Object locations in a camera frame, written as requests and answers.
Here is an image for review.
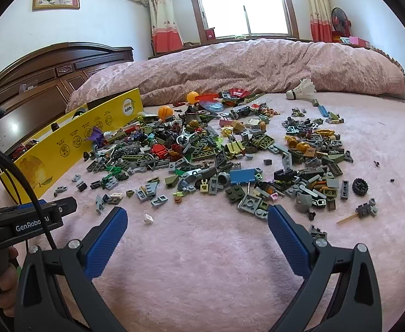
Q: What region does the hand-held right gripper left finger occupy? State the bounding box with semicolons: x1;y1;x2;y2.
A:
14;206;129;332

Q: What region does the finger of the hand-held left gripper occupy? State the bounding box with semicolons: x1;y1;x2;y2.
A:
17;196;77;217

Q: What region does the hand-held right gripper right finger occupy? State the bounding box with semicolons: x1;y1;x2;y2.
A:
267;205;393;332

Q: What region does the yellow cardboard box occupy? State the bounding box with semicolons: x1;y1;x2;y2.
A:
0;87;145;208

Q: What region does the pile of building bricks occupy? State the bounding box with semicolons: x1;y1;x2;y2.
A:
73;88;379;222

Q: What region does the person's left hand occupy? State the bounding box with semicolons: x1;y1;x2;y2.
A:
0;247;19;317

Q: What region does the heap of colourful toy figures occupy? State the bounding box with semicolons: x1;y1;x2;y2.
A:
12;138;40;160

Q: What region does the purple toy wing piece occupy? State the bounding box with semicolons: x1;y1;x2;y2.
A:
87;127;106;146

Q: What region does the blue flat plate brick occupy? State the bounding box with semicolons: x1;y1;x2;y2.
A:
230;169;256;185

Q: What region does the grey brick with tan stick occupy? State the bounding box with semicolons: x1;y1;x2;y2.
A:
337;199;379;225

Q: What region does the black toy wheel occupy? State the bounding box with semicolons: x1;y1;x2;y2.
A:
352;178;368;196

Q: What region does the dark wooden bed headboard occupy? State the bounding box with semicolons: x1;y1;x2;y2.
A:
0;42;134;153

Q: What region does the white feather shuttlecock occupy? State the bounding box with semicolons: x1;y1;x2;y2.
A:
286;79;318;102

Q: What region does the pink quilt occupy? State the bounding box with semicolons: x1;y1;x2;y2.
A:
66;39;405;111

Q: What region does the floral curtain with red hem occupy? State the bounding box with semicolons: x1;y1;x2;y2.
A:
301;0;334;42
144;0;184;54

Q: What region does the red standing fan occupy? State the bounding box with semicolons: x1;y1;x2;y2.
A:
331;7;351;38

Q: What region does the wooden framed window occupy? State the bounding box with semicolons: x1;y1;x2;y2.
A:
185;0;300;40

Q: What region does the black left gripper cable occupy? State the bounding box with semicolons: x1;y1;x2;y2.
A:
0;142;58;250

